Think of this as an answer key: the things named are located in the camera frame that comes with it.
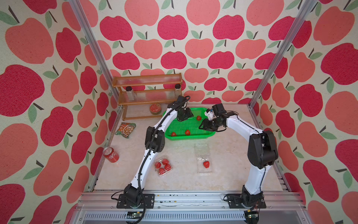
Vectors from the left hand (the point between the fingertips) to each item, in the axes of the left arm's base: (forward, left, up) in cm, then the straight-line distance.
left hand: (193, 118), depth 104 cm
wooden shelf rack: (+24, +39, +1) cm, 46 cm away
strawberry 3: (-38, +22, -4) cm, 44 cm away
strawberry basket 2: (-10, +4, -5) cm, 12 cm away
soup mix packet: (-7, +51, -6) cm, 52 cm away
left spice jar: (+11, +46, +16) cm, 50 cm away
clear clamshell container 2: (-31, -5, -5) cm, 31 cm away
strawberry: (+3, -5, -3) cm, 6 cm away
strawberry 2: (-34, +24, -5) cm, 42 cm away
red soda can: (-31, +52, +2) cm, 60 cm away
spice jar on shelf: (+13, +12, +16) cm, 24 cm away
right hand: (-13, -5, +3) cm, 14 cm away
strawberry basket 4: (-31, +20, -6) cm, 38 cm away
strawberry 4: (-36, +18, -4) cm, 40 cm away
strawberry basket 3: (-33, -6, -5) cm, 34 cm away
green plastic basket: (-6, +3, -6) cm, 9 cm away
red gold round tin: (+13, +31, -3) cm, 34 cm away
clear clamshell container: (-34, +21, -6) cm, 40 cm away
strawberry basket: (-11, +15, -5) cm, 19 cm away
